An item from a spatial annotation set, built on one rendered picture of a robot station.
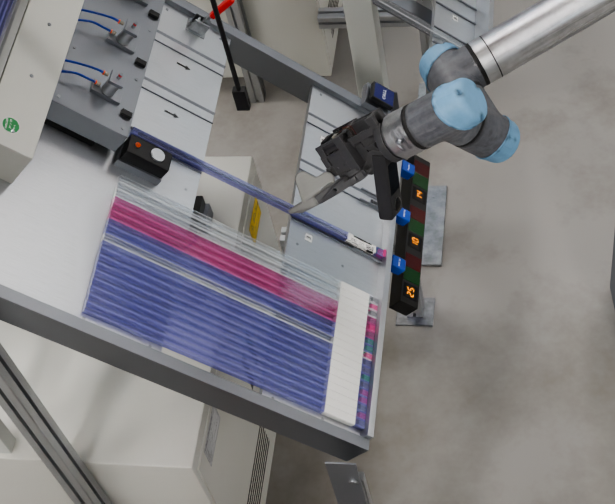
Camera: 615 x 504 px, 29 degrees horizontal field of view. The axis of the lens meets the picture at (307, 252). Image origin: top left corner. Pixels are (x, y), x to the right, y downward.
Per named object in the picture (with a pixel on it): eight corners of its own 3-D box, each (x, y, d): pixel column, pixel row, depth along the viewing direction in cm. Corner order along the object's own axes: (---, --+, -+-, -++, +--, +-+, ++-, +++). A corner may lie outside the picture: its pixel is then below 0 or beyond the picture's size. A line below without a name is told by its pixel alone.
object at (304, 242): (386, 135, 234) (396, 127, 232) (351, 443, 197) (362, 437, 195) (305, 91, 227) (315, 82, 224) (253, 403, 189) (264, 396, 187)
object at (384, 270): (383, 145, 236) (406, 127, 231) (348, 451, 199) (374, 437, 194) (378, 142, 236) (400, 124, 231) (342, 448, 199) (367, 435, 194)
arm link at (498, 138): (501, 95, 194) (460, 73, 187) (532, 143, 188) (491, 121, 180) (468, 129, 198) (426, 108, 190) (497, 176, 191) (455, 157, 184)
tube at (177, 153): (381, 253, 216) (385, 250, 215) (380, 259, 215) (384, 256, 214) (131, 129, 196) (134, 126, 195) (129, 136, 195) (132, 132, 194)
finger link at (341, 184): (311, 192, 194) (356, 161, 193) (317, 201, 194) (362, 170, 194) (314, 197, 189) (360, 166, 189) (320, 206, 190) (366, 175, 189)
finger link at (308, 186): (272, 188, 193) (320, 155, 193) (293, 218, 194) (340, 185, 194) (273, 191, 190) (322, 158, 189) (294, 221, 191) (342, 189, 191)
